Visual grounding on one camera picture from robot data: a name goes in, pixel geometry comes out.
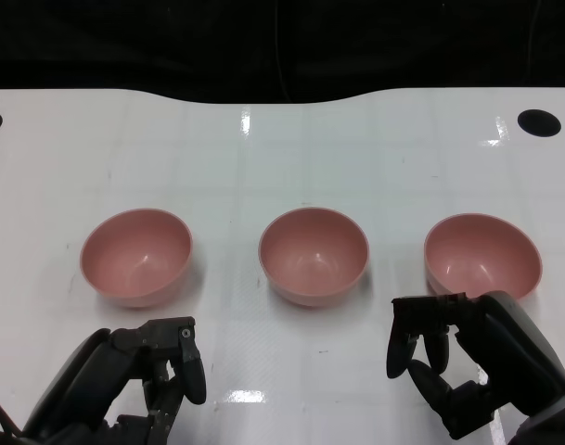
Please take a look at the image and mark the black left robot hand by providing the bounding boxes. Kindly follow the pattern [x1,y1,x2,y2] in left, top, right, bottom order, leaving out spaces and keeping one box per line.
[21,316,208,445]

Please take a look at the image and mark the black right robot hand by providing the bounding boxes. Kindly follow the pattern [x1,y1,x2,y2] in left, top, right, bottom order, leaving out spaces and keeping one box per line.
[386,290,565,440]

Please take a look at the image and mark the pink plastic bowl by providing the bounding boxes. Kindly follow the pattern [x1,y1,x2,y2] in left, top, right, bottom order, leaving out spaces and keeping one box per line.
[423,212,543,302]
[79,208,193,310]
[258,207,370,309]

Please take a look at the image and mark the black backdrop cloth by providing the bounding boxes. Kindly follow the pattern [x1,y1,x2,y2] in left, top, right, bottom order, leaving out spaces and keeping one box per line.
[0,0,565,106]

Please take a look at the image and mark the thin hanging background cable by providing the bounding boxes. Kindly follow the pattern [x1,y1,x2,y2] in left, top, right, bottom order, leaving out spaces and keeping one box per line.
[525,0,543,87]
[275,0,293,102]

